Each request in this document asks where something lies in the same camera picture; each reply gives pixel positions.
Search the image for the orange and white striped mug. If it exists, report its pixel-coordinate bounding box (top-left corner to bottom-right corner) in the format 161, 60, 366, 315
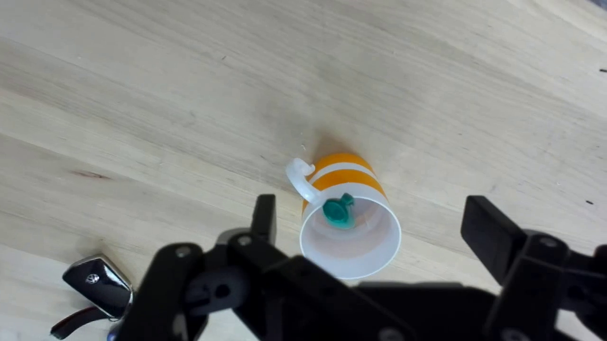
284, 150, 404, 283

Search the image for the key bunch with black fob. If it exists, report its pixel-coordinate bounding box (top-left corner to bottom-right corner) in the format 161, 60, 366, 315
47, 253, 136, 341

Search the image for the teal piece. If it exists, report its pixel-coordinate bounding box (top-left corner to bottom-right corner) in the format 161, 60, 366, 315
320, 192, 358, 234

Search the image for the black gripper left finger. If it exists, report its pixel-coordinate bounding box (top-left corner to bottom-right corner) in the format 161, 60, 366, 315
226, 192, 300, 268

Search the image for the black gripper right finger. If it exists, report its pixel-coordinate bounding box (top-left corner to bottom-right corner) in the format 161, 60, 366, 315
459, 194, 575, 291

